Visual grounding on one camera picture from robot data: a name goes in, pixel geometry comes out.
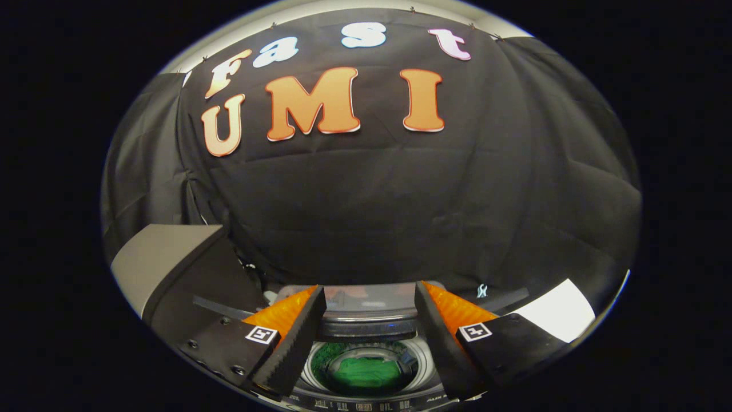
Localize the grey washing machine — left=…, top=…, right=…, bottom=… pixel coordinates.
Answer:
left=273, top=280, right=487, bottom=412

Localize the dark transparent washing machine lid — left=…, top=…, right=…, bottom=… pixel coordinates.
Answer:
left=283, top=282, right=452, bottom=398

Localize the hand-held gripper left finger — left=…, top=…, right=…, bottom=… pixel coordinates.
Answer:
left=177, top=285, right=328, bottom=401

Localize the grey side table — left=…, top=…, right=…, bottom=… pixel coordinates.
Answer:
left=110, top=224, right=269, bottom=344

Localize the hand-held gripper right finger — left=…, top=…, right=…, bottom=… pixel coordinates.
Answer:
left=414, top=280, right=572, bottom=401

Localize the green polo shirt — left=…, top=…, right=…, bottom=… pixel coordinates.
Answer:
left=326, top=343, right=404, bottom=391

